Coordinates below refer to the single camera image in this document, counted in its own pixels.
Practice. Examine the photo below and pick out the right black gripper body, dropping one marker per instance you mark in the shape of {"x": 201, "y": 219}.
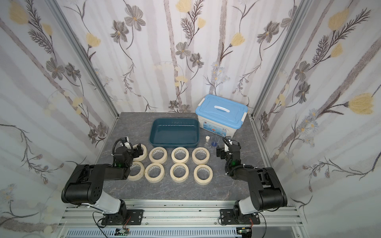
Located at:
{"x": 224, "y": 152}

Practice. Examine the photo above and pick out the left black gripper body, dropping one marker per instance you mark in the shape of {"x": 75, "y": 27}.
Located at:
{"x": 134, "y": 153}

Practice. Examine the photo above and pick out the cream masking tape roll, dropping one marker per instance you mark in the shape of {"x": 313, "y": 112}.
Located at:
{"x": 203, "y": 151}
{"x": 179, "y": 179}
{"x": 178, "y": 150}
{"x": 161, "y": 151}
{"x": 141, "y": 172}
{"x": 144, "y": 155}

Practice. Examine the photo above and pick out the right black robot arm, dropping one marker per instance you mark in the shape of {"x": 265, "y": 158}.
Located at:
{"x": 265, "y": 189}

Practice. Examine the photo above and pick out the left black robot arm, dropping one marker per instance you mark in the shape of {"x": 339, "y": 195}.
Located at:
{"x": 85, "y": 185}

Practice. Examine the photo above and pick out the blue lidded storage box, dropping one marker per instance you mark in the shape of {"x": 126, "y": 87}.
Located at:
{"x": 220, "y": 116}

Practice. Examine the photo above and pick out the teal plastic storage tray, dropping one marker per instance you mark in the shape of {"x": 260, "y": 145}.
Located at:
{"x": 174, "y": 132}

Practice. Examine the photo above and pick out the small clear bottle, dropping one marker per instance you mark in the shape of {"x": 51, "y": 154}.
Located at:
{"x": 207, "y": 142}

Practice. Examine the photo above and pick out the small circuit board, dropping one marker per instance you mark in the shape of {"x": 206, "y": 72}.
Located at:
{"x": 122, "y": 232}

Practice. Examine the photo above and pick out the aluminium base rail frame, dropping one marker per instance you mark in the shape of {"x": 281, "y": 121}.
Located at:
{"x": 182, "y": 219}

